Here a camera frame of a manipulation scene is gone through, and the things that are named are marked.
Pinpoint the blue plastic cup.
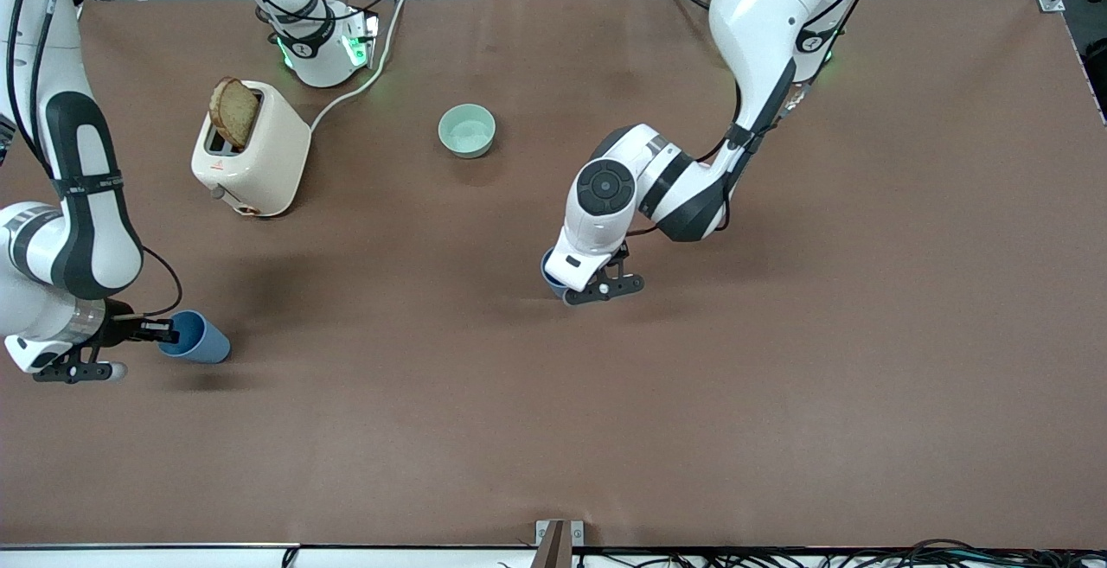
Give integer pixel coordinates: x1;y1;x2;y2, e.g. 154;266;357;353
541;248;573;303
160;310;232;365

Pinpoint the brown table cover sheet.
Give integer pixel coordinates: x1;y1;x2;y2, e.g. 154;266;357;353
0;0;1107;549

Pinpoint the cream white toaster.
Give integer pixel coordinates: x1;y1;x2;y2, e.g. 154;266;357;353
191;80;312;219

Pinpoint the mint green bowl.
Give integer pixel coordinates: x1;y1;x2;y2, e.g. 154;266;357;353
438;104;497;159

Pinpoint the white table edge strip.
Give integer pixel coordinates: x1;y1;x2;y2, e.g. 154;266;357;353
0;544;537;568

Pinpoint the brown bread slice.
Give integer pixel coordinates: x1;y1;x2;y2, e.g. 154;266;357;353
209;77;260;151

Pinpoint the base connector box green light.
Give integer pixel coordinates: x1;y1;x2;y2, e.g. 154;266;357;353
344;10;381;69

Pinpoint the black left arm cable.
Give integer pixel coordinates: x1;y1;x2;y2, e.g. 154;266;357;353
627;0;866;236

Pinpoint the grey metal bracket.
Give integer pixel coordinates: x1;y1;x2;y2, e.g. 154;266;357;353
535;520;585;568

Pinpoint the black cable tangle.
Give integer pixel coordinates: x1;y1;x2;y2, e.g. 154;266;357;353
571;538;1107;568

